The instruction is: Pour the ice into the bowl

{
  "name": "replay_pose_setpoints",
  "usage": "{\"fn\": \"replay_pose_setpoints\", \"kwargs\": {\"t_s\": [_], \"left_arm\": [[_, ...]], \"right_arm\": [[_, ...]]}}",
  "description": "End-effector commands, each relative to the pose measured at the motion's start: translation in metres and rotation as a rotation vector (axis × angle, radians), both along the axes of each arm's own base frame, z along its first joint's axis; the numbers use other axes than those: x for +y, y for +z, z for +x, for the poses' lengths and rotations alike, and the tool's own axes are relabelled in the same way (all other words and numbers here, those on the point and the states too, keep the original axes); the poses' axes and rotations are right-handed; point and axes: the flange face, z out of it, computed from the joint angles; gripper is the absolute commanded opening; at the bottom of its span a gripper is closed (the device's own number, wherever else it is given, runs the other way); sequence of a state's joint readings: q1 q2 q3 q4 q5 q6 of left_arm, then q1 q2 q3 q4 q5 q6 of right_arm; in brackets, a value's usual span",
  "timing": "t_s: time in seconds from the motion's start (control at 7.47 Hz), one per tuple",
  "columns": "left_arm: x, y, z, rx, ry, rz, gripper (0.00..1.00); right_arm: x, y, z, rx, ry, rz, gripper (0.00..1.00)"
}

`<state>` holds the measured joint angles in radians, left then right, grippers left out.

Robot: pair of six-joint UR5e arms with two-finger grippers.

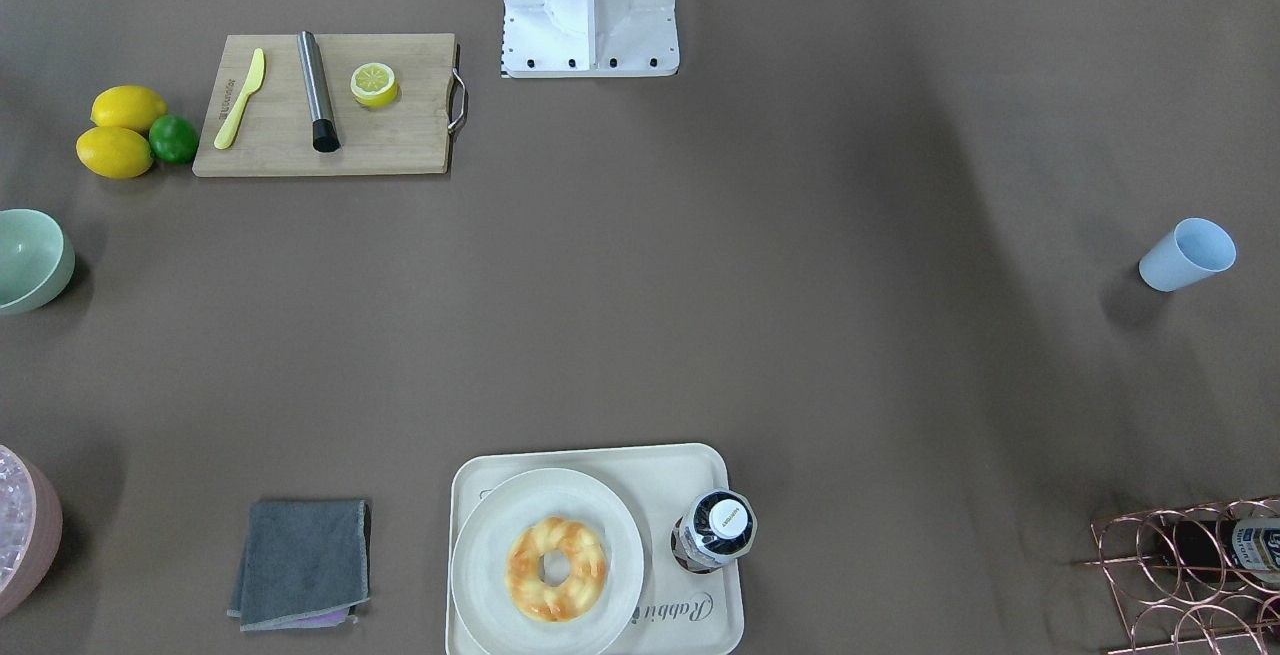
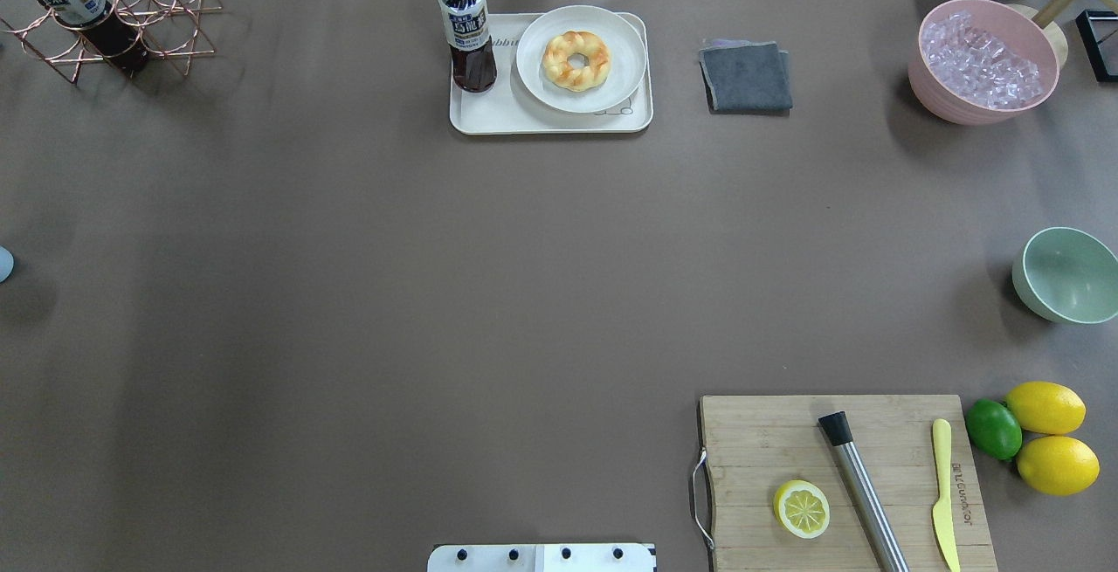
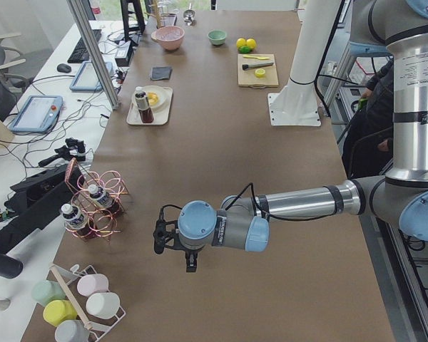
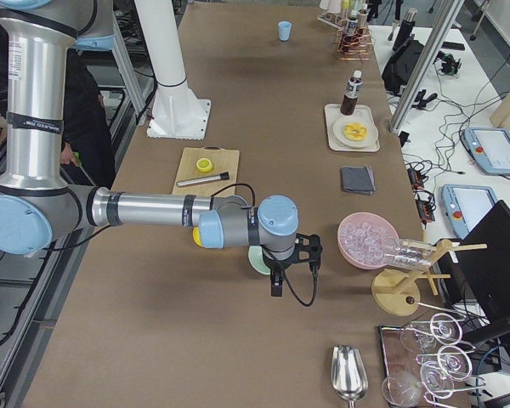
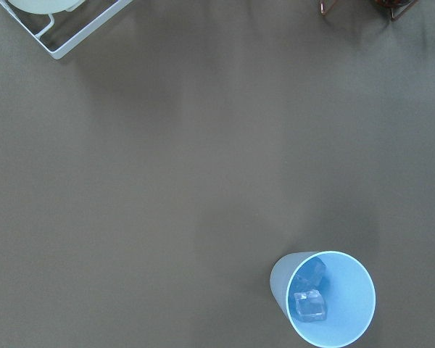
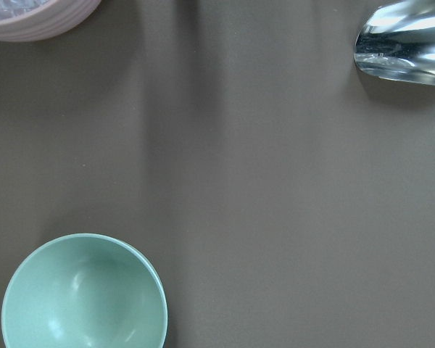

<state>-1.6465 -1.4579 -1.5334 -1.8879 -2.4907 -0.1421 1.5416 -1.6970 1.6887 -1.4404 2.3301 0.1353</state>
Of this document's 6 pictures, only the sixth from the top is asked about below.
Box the metal ice scoop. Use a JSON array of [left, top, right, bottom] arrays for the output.
[[354, 1, 435, 86]]

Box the pink ribbed ice bowl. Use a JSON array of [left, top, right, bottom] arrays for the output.
[[0, 0, 101, 42]]

